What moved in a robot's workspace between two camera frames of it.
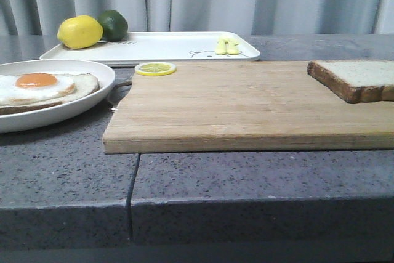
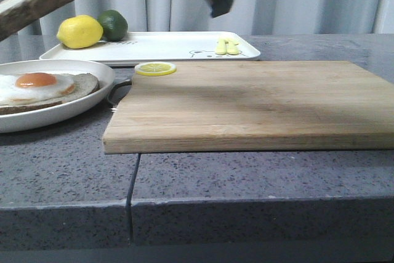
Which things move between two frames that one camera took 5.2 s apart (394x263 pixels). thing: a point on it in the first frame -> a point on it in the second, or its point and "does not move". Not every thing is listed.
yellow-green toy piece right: x=233 y=47 does not move
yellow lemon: x=79 y=31 does not move
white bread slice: x=356 y=80 -> x=25 y=6
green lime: x=115 y=26 does not move
